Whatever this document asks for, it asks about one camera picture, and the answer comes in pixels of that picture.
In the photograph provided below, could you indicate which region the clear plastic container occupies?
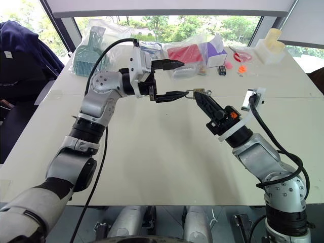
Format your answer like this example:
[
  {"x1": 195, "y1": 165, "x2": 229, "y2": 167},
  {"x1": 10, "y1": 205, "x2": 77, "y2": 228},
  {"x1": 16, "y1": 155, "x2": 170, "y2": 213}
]
[{"x1": 172, "y1": 64, "x2": 196, "y2": 80}]

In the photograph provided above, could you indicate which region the black chair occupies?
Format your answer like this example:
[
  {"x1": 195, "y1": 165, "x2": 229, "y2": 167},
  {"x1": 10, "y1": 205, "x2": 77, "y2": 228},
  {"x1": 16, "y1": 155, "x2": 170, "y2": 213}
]
[{"x1": 0, "y1": 75, "x2": 56, "y2": 165}]

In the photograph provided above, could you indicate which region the brass padlock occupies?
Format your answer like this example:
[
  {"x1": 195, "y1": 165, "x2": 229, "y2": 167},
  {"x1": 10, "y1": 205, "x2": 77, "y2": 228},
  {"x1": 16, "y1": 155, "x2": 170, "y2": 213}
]
[{"x1": 184, "y1": 88, "x2": 206, "y2": 100}]

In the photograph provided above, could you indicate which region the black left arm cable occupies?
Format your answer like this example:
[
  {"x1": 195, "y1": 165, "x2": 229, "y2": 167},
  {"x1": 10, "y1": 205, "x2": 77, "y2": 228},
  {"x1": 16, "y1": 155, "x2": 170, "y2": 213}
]
[{"x1": 69, "y1": 37, "x2": 140, "y2": 243}]

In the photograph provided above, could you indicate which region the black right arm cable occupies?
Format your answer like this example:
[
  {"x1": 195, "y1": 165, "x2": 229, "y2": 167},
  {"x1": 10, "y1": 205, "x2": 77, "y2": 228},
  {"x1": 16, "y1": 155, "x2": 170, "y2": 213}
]
[{"x1": 248, "y1": 93, "x2": 310, "y2": 202}]

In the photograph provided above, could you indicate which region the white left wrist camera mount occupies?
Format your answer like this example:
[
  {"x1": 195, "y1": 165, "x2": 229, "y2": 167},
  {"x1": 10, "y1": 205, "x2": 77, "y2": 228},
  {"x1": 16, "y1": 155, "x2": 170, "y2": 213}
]
[{"x1": 128, "y1": 47, "x2": 153, "y2": 83}]

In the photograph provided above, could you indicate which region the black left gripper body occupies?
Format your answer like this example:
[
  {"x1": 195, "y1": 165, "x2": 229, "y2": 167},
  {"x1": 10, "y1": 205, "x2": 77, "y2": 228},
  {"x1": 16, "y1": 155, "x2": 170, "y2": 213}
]
[{"x1": 138, "y1": 63, "x2": 159, "y2": 102}]

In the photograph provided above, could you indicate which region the blue and white packet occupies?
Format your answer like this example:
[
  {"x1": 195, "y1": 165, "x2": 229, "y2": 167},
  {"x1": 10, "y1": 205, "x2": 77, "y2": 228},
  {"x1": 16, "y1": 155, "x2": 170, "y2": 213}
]
[{"x1": 139, "y1": 41, "x2": 163, "y2": 59}]

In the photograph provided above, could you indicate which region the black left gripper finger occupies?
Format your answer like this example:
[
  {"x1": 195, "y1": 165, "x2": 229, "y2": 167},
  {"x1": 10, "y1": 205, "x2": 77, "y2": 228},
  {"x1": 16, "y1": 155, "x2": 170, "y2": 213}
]
[
  {"x1": 154, "y1": 91, "x2": 190, "y2": 104},
  {"x1": 151, "y1": 59, "x2": 185, "y2": 72}
]

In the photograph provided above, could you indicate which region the navy blue jacket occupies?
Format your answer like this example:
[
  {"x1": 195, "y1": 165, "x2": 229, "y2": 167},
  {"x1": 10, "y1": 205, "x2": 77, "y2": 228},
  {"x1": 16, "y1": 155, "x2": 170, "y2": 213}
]
[{"x1": 0, "y1": 20, "x2": 65, "y2": 95}]

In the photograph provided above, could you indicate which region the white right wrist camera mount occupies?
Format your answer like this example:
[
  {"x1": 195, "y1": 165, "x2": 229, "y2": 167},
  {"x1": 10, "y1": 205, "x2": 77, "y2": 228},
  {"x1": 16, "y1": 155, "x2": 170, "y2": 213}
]
[{"x1": 217, "y1": 87, "x2": 267, "y2": 143}]

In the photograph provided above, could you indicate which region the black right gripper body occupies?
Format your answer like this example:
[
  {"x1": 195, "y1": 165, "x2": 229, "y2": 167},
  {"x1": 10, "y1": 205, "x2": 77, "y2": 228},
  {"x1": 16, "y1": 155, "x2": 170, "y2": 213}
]
[{"x1": 206, "y1": 105, "x2": 244, "y2": 137}]

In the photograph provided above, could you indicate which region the clear plastic bag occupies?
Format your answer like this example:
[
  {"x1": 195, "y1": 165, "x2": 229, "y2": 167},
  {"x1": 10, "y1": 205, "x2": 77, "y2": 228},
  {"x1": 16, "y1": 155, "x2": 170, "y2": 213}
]
[{"x1": 68, "y1": 18, "x2": 137, "y2": 78}]

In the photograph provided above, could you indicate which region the purple and white tissue box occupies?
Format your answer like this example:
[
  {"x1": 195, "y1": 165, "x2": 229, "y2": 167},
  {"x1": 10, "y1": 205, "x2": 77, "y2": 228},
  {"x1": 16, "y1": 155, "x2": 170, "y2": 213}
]
[{"x1": 205, "y1": 34, "x2": 228, "y2": 69}]

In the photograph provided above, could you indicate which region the red box in bag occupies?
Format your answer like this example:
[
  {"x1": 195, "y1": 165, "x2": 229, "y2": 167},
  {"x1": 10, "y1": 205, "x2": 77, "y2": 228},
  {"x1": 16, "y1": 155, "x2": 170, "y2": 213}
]
[{"x1": 166, "y1": 44, "x2": 205, "y2": 64}]

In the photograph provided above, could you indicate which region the silver robot leg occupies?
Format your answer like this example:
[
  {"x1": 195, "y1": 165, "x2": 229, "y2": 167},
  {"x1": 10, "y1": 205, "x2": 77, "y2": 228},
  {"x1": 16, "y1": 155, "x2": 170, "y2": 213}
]
[
  {"x1": 107, "y1": 206, "x2": 153, "y2": 238},
  {"x1": 183, "y1": 206, "x2": 213, "y2": 243}
]

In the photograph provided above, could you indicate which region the white block with cream cylinders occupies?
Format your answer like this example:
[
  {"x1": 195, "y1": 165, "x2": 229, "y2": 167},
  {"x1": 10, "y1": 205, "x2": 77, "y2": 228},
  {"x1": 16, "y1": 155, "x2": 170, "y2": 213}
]
[{"x1": 254, "y1": 28, "x2": 286, "y2": 64}]

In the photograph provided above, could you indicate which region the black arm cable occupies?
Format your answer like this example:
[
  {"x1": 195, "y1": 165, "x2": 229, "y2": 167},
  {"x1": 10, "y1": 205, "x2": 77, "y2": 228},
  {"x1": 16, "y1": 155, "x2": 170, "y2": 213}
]
[
  {"x1": 248, "y1": 93, "x2": 310, "y2": 202},
  {"x1": 69, "y1": 37, "x2": 140, "y2": 243}
]

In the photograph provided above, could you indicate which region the teal plastic basket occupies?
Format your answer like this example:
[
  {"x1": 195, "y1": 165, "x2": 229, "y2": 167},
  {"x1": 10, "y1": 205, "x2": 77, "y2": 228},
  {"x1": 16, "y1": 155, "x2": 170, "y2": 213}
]
[{"x1": 72, "y1": 26, "x2": 110, "y2": 77}]

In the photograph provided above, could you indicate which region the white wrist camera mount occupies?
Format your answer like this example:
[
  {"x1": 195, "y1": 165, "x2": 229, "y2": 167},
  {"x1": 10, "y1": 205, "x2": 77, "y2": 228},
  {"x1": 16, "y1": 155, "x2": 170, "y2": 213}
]
[
  {"x1": 217, "y1": 87, "x2": 267, "y2": 143},
  {"x1": 128, "y1": 47, "x2": 153, "y2": 83}
]

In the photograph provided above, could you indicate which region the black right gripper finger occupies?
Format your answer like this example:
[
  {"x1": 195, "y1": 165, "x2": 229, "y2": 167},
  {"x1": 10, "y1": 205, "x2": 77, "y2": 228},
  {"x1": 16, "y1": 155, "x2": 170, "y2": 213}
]
[
  {"x1": 197, "y1": 91, "x2": 226, "y2": 119},
  {"x1": 193, "y1": 92, "x2": 216, "y2": 123}
]

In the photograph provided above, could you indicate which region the red tape roll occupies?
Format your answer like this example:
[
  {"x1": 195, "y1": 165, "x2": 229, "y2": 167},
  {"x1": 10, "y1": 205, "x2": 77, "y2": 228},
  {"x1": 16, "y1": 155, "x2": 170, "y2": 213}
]
[{"x1": 232, "y1": 51, "x2": 254, "y2": 63}]

